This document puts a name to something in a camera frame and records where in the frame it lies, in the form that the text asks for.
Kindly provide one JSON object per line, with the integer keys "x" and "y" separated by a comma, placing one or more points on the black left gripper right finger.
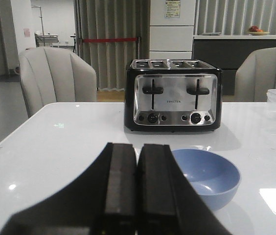
{"x": 167, "y": 203}

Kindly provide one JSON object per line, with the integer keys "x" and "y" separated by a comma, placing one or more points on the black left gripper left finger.
{"x": 100, "y": 201}

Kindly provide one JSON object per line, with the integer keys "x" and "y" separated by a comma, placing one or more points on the dark kitchen counter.
{"x": 228, "y": 53}

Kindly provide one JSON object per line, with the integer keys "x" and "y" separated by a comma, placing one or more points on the red barrier belt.
{"x": 110, "y": 40}

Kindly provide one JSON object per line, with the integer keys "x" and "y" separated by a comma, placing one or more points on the metal cart in background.
{"x": 48, "y": 40}

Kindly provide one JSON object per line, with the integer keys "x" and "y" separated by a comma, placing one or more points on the white refrigerator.
{"x": 171, "y": 29}

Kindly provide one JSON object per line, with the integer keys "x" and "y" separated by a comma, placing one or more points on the beige armchair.
{"x": 51, "y": 74}
{"x": 256, "y": 76}

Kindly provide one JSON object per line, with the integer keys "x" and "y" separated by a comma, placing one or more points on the left beige armchair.
{"x": 51, "y": 74}

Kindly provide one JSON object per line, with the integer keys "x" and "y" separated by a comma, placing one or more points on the blue bowl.
{"x": 214, "y": 178}

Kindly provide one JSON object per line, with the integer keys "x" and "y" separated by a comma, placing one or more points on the fruit plate on counter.
{"x": 256, "y": 31}

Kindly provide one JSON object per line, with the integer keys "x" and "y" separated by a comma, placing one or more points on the right beige armchair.
{"x": 256, "y": 76}

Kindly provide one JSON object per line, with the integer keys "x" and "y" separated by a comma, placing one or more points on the black and chrome toaster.
{"x": 172, "y": 95}

